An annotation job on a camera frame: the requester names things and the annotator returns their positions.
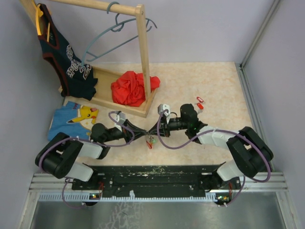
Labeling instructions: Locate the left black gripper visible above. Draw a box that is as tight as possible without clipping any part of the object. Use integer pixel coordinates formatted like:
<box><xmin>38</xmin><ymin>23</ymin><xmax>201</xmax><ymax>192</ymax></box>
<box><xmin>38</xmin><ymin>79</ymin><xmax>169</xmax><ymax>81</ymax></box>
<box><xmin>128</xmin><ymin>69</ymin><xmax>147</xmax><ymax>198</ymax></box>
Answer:
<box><xmin>103</xmin><ymin>119</ymin><xmax>148</xmax><ymax>144</ymax></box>

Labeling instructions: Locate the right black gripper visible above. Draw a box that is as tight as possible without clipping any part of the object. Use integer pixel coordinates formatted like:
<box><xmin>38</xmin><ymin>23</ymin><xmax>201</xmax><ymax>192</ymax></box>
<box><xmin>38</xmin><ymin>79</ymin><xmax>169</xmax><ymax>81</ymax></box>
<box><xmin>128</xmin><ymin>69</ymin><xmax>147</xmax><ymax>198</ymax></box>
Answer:
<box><xmin>149</xmin><ymin>114</ymin><xmax>189</xmax><ymax>137</ymax></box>

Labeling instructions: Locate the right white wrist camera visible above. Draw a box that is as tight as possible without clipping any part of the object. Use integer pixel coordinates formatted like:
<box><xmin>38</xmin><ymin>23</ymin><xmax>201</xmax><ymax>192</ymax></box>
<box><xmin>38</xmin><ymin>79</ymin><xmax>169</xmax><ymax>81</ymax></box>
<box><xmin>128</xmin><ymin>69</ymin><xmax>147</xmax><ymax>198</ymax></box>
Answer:
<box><xmin>157</xmin><ymin>104</ymin><xmax>171</xmax><ymax>117</ymax></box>

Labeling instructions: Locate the red tagged key near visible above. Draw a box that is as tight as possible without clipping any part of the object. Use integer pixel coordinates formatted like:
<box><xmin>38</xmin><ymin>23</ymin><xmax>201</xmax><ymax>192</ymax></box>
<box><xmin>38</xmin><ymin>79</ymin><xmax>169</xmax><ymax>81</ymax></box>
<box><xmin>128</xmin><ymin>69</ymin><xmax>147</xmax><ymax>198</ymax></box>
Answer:
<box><xmin>194</xmin><ymin>103</ymin><xmax>204</xmax><ymax>110</ymax></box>

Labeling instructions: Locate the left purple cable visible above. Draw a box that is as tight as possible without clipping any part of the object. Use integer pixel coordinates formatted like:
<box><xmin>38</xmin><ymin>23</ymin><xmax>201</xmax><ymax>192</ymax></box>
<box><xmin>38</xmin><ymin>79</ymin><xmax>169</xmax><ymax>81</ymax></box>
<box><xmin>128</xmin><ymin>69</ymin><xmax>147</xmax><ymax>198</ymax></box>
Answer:
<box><xmin>39</xmin><ymin>111</ymin><xmax>135</xmax><ymax>209</ymax></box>

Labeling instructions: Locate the teal wire hanger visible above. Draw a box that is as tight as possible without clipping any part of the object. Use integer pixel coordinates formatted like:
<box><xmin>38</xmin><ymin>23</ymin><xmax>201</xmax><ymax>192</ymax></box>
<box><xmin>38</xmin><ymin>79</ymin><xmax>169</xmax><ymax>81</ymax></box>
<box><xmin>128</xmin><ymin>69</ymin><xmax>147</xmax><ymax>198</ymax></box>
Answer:
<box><xmin>81</xmin><ymin>1</ymin><xmax>158</xmax><ymax>66</ymax></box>

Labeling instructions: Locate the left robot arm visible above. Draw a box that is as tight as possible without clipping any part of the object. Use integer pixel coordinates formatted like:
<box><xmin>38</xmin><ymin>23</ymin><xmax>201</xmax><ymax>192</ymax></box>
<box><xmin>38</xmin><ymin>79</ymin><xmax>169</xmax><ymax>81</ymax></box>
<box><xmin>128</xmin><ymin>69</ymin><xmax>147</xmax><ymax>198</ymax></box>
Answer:
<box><xmin>35</xmin><ymin>120</ymin><xmax>147</xmax><ymax>189</ymax></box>

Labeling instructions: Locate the aluminium frame rail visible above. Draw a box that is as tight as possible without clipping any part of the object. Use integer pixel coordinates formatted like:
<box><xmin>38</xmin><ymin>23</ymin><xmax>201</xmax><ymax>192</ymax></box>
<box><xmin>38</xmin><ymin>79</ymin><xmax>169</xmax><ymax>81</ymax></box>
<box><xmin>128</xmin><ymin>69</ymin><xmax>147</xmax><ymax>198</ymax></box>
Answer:
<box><xmin>239</xmin><ymin>0</ymin><xmax>291</xmax><ymax>180</ymax></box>

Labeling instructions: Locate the yellow plastic hanger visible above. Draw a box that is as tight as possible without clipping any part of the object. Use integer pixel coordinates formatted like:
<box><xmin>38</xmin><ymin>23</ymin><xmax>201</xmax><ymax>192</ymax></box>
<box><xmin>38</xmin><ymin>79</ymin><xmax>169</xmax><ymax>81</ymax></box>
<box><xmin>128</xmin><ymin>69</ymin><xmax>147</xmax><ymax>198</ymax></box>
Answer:
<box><xmin>34</xmin><ymin>4</ymin><xmax>51</xmax><ymax>42</ymax></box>

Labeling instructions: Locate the blue pikachu shirt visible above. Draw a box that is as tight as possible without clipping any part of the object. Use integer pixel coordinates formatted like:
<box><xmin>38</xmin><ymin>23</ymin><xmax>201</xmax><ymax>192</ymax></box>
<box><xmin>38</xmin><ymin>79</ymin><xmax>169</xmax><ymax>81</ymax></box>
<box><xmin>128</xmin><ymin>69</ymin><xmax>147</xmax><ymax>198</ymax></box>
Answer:
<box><xmin>47</xmin><ymin>102</ymin><xmax>99</xmax><ymax>141</ymax></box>

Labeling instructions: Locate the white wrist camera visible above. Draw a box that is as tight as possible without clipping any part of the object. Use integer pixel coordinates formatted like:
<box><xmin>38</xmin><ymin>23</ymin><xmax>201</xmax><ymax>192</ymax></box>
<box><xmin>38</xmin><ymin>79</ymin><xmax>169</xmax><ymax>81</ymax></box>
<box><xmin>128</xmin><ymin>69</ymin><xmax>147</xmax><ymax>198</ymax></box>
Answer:
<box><xmin>115</xmin><ymin>111</ymin><xmax>126</xmax><ymax>125</ymax></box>
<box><xmin>157</xmin><ymin>104</ymin><xmax>171</xmax><ymax>117</ymax></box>

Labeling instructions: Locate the grey slotted cable duct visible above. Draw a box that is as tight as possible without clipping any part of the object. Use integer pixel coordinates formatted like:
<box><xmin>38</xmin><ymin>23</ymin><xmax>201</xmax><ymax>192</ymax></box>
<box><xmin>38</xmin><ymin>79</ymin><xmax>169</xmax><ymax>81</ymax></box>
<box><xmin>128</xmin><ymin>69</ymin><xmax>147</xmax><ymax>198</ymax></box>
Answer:
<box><xmin>39</xmin><ymin>192</ymin><xmax>220</xmax><ymax>202</ymax></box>

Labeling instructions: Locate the red handled metal key organizer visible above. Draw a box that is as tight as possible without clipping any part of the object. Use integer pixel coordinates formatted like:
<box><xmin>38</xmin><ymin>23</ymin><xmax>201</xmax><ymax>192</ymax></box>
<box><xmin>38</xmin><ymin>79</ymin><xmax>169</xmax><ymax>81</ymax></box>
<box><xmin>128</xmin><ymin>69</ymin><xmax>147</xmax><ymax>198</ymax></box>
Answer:
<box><xmin>145</xmin><ymin>135</ymin><xmax>155</xmax><ymax>149</ymax></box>

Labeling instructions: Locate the red crumpled shirt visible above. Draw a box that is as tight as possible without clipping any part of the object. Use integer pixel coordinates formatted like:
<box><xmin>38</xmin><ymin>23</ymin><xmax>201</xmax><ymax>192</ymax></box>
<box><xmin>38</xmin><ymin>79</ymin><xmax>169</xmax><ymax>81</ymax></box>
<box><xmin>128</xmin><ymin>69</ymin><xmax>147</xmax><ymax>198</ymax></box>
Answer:
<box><xmin>111</xmin><ymin>71</ymin><xmax>146</xmax><ymax>107</ymax></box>

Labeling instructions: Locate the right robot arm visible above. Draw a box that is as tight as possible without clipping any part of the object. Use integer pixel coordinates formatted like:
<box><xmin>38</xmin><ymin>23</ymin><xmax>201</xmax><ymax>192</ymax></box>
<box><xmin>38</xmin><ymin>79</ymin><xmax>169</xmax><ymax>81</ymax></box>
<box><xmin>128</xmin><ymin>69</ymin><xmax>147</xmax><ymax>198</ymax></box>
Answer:
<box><xmin>148</xmin><ymin>104</ymin><xmax>274</xmax><ymax>189</ymax></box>

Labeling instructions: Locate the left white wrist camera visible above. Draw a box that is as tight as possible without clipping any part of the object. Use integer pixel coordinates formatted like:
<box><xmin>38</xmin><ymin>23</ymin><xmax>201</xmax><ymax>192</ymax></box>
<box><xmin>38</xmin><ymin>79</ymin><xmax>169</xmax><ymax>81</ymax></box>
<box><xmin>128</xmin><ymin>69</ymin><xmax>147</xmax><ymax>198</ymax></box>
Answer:
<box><xmin>115</xmin><ymin>111</ymin><xmax>126</xmax><ymax>125</ymax></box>

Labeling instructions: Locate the red tagged key far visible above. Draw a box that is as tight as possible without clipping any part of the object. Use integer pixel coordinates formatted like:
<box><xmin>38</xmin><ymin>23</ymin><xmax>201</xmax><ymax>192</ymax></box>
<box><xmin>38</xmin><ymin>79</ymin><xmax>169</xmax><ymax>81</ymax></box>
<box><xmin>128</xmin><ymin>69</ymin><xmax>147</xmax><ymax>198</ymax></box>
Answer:
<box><xmin>196</xmin><ymin>96</ymin><xmax>205</xmax><ymax>104</ymax></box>

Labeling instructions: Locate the navy basketball jersey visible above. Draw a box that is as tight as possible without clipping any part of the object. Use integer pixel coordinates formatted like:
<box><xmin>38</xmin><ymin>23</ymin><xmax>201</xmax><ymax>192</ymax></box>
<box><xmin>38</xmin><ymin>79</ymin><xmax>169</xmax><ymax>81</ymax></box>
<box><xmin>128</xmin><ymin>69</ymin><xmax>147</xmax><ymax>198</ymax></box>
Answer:
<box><xmin>38</xmin><ymin>4</ymin><xmax>98</xmax><ymax>100</ymax></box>

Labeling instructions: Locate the red tagged key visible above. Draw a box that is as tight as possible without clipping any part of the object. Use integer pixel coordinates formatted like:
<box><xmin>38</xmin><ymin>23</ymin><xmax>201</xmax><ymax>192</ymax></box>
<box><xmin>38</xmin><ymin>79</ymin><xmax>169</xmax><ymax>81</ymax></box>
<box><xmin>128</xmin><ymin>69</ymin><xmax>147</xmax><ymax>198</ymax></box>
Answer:
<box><xmin>196</xmin><ymin>96</ymin><xmax>205</xmax><ymax>104</ymax></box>
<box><xmin>194</xmin><ymin>103</ymin><xmax>204</xmax><ymax>110</ymax></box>

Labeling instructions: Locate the purple cable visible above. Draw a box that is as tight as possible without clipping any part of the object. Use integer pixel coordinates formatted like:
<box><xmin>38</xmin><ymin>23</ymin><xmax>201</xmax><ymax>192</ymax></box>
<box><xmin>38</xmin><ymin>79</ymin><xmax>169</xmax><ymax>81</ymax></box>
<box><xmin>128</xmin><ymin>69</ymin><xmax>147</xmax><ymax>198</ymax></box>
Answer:
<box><xmin>157</xmin><ymin>112</ymin><xmax>272</xmax><ymax>208</ymax></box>
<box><xmin>39</xmin><ymin>111</ymin><xmax>135</xmax><ymax>209</ymax></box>

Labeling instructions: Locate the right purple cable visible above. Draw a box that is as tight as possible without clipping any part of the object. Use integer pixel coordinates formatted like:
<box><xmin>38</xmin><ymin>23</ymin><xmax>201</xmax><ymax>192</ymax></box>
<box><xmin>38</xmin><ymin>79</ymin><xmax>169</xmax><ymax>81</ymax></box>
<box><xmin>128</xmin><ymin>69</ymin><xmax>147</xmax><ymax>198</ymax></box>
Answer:
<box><xmin>157</xmin><ymin>112</ymin><xmax>272</xmax><ymax>208</ymax></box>

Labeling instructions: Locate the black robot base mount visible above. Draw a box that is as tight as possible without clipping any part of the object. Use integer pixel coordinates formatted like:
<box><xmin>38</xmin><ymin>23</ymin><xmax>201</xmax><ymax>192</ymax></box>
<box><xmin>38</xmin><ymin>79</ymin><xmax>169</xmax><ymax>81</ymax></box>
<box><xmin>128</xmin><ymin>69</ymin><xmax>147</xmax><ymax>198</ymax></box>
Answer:
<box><xmin>72</xmin><ymin>165</ymin><xmax>227</xmax><ymax>198</ymax></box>

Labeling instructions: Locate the wooden clothes rack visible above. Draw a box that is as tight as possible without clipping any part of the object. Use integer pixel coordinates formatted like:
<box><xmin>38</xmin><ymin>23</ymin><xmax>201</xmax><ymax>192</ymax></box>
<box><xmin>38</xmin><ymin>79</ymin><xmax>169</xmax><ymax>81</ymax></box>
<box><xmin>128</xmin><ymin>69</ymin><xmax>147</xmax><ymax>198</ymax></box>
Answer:
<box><xmin>19</xmin><ymin>0</ymin><xmax>158</xmax><ymax>118</ymax></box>

